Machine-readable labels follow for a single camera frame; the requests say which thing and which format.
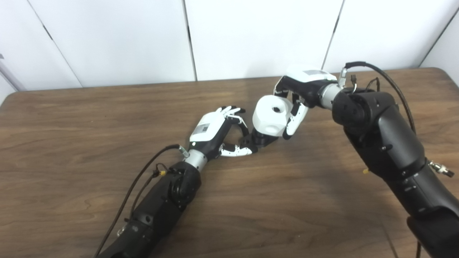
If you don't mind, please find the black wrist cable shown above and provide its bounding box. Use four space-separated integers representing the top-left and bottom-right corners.
339 61 455 178
93 144 190 258

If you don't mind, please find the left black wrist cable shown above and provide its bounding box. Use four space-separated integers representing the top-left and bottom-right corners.
93 144 190 258

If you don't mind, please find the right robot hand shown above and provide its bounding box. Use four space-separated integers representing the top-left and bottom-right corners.
273 69 341 140

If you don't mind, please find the black flanged holder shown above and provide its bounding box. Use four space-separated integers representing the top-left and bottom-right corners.
240 127 280 154

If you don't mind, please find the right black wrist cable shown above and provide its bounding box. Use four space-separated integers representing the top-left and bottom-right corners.
339 61 455 178

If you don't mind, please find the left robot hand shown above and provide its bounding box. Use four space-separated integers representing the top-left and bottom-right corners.
188 106 254 161

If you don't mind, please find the round white piece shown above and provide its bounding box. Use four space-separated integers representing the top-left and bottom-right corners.
252 95 294 137

